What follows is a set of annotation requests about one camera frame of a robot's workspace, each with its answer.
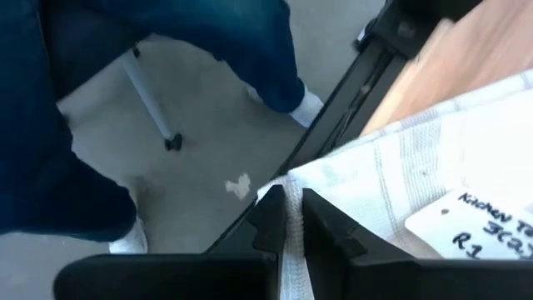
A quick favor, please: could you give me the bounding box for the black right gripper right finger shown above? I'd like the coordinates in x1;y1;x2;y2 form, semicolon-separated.
301;187;417;262

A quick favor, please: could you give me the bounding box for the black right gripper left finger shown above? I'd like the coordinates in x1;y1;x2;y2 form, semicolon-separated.
207;184;288;256

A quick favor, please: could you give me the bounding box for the white plaid kitchen towel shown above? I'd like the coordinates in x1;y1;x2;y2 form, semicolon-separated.
256;68;533;300

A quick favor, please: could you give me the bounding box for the white floor scrap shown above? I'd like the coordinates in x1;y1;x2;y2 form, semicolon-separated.
224;172;252;200

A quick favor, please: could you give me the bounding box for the white handwritten label tag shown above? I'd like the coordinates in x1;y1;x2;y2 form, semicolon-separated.
404;189;533;260

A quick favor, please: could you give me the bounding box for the person's white shoe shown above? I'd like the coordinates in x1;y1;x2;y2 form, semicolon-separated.
108;216;149;255
245;82;325;128

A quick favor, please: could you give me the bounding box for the chair leg with caster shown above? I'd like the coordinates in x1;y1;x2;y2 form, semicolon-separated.
120;45;184;152

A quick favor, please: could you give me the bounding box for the person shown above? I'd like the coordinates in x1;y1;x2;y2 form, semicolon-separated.
0;0;325;255

